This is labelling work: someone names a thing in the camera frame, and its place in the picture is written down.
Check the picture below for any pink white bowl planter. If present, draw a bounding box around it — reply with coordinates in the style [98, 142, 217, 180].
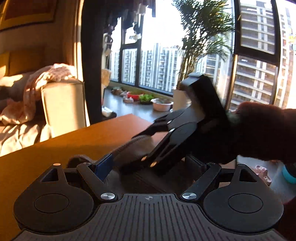
[151, 98, 174, 112]

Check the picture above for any white ribbed plant pot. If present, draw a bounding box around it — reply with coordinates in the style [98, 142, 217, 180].
[173, 89, 192, 111]

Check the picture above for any green leafy small plant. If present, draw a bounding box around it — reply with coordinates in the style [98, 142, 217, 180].
[139, 94, 154, 105]

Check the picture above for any white upright vacuum cleaner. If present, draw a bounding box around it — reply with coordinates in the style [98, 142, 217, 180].
[101, 34, 116, 120]

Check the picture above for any beige sofa with cover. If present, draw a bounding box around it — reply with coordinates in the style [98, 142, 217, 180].
[1, 27, 87, 156]

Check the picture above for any pink toy on floor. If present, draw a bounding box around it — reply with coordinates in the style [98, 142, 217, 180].
[253, 165, 272, 186]

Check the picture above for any tall palm plant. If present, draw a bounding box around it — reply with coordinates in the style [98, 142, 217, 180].
[173, 0, 235, 90]

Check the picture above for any red plant pot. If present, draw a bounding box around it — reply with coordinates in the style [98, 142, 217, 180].
[127, 91, 142, 101]

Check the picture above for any pink floral blanket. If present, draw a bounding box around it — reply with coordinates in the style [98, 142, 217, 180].
[1, 63, 77, 126]

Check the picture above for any striped grey knit garment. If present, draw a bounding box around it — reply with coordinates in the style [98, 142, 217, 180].
[66, 136, 193, 197]

